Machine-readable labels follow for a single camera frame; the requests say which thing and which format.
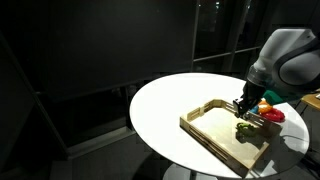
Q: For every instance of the metal window frame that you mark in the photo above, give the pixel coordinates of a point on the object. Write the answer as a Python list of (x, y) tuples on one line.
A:
[(213, 56)]

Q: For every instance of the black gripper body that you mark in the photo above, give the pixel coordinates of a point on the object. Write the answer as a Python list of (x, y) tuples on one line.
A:
[(252, 94)]

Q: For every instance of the wooden side table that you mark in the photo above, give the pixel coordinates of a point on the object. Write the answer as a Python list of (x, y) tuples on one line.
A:
[(312, 98)]

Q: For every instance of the yellow green object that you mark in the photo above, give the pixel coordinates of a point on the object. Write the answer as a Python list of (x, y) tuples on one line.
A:
[(274, 96)]

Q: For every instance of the green yellow toy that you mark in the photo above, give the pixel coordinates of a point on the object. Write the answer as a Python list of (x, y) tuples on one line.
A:
[(245, 129)]

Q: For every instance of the wooden slatted crate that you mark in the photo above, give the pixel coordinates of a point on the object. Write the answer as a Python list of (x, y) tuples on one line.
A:
[(213, 148)]

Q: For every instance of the white round table base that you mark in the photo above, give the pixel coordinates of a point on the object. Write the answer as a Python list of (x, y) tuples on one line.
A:
[(176, 174)]

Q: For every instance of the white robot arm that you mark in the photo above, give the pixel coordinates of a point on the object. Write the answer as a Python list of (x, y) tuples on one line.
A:
[(286, 60)]

